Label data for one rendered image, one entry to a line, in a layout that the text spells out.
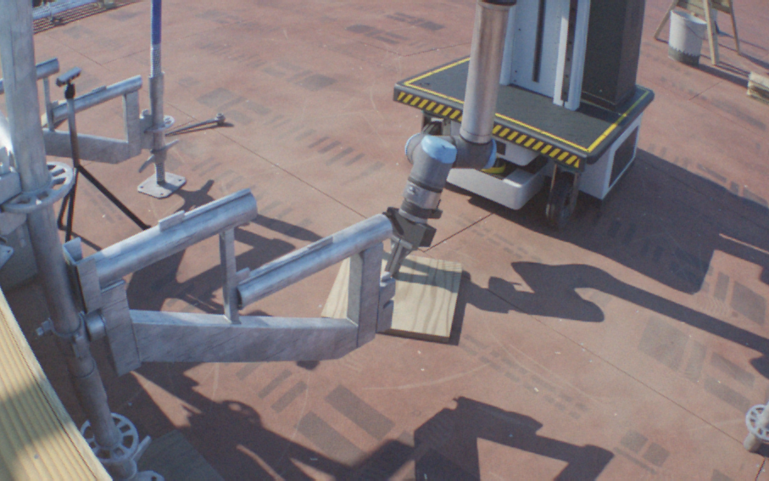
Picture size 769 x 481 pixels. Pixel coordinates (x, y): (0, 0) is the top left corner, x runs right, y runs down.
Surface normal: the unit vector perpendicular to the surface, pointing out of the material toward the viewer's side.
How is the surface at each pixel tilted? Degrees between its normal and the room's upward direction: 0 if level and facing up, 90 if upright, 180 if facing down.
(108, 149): 90
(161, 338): 90
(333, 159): 0
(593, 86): 90
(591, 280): 0
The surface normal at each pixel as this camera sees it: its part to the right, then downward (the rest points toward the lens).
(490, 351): 0.06, -0.83
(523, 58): -0.59, 0.42
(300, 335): 0.70, 0.43
